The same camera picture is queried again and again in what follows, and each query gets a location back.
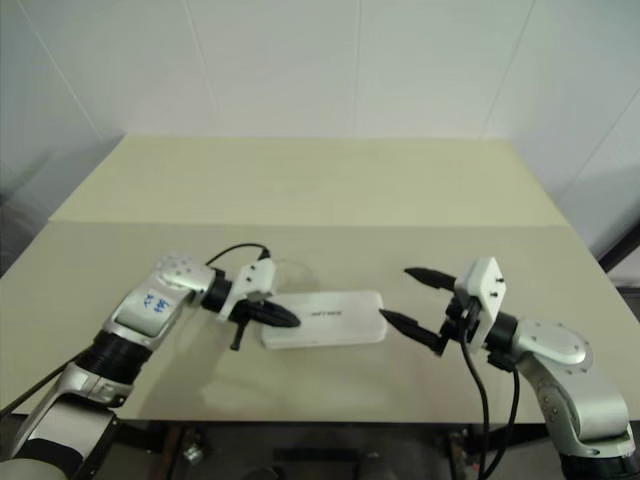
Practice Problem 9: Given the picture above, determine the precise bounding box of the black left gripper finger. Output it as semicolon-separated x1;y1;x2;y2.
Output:
259;298;303;328
251;311;297;330

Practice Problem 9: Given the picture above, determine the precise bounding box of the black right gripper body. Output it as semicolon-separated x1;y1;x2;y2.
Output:
440;289;477;347

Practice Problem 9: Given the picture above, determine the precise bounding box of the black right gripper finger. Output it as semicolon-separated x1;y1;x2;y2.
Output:
378;308;447;358
403;266;457;291

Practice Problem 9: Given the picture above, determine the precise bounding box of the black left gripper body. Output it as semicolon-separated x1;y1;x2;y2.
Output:
230;296;262;352

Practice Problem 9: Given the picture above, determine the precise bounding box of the white pencil case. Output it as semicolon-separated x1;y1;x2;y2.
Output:
259;289;388;350

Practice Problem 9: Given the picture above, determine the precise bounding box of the rusty clamp with red part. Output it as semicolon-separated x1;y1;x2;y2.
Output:
438;428;477;472

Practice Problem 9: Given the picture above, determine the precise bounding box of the silver metal clamp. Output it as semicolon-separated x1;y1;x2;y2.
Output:
178;433;207;467

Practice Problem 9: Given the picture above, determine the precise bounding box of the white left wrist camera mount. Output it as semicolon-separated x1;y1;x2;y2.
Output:
217;256;278;322

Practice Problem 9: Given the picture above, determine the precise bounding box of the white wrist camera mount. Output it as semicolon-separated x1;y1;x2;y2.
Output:
452;256;509;349
217;256;278;322

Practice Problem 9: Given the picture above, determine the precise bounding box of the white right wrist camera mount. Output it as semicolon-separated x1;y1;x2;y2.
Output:
452;256;509;349

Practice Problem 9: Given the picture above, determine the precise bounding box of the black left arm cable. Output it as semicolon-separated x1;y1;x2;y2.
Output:
205;242;272;267
0;367;69;417

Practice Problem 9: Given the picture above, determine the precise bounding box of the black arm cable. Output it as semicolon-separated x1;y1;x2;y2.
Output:
0;367;69;417
487;349;522;474
205;242;272;267
459;319;492;480

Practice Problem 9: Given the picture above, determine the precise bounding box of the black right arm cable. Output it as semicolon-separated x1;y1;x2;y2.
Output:
487;349;522;474
459;319;492;480

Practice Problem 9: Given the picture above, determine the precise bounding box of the black table frame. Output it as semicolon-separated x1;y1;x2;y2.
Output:
117;421;556;451

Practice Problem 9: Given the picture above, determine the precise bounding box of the black metal stand frame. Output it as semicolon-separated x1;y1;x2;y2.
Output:
596;198;640;274

